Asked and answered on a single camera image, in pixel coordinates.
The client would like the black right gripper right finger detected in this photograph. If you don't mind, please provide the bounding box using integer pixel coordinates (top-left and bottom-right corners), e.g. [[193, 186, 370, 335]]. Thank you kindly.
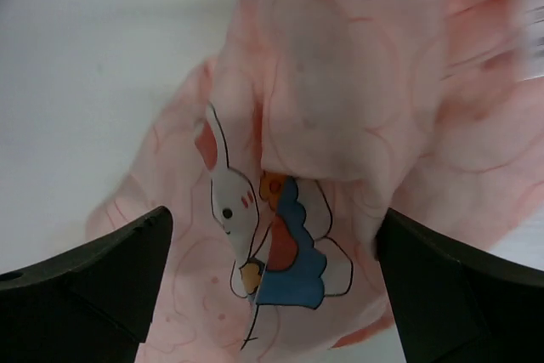
[[377, 209, 543, 363]]

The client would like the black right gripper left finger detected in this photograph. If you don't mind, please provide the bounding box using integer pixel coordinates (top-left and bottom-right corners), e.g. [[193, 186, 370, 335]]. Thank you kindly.
[[1, 207, 173, 363]]

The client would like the pink bunny print pillowcase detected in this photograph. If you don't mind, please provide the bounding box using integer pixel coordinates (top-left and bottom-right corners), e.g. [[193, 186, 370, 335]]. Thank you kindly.
[[87, 0, 543, 362]]

